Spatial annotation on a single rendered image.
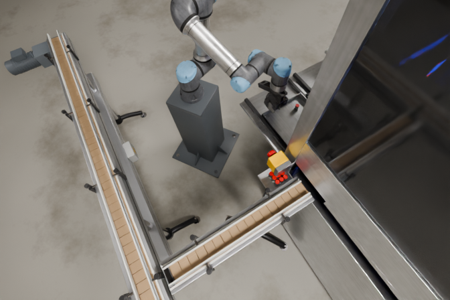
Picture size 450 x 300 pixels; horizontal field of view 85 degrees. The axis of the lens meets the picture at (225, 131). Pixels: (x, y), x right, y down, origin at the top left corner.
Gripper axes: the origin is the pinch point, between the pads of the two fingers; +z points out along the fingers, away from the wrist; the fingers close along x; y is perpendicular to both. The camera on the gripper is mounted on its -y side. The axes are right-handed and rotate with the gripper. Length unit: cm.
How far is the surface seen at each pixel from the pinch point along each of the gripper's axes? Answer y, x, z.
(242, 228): 44, -45, -2
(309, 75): -7.9, 34.2, 3.5
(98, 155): -21, -88, -1
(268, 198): 39.5, -29.1, -2.0
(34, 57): -111, -105, 0
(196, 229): 19, -70, 91
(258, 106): -5.6, -3.1, 3.5
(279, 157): 28.9, -17.4, -11.9
